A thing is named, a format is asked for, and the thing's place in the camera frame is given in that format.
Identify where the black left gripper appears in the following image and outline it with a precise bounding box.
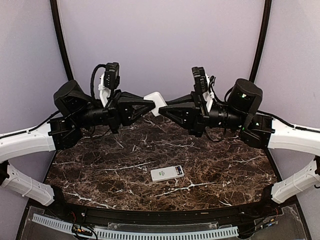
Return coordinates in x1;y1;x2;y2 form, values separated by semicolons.
73;88;157;134

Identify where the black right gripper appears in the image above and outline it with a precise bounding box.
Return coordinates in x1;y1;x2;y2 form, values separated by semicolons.
158;90;246;137

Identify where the white battery cover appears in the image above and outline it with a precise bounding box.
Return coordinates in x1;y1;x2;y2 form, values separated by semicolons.
143;91;167;117

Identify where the white remote control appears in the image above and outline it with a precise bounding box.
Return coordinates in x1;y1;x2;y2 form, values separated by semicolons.
150;165;185;182

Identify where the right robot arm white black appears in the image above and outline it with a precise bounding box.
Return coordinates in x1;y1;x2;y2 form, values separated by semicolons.
158;78;320;217

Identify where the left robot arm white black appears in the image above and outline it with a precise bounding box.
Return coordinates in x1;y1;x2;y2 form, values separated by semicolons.
0;80;156;218

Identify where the small circuit board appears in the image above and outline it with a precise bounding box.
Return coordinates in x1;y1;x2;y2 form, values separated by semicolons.
71;224;93;236

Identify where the black front frame rail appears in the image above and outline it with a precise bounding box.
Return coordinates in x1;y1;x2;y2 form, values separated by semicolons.
27;196;299;226

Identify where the white slotted cable duct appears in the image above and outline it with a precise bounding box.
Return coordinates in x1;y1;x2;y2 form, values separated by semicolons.
32;213;239;240

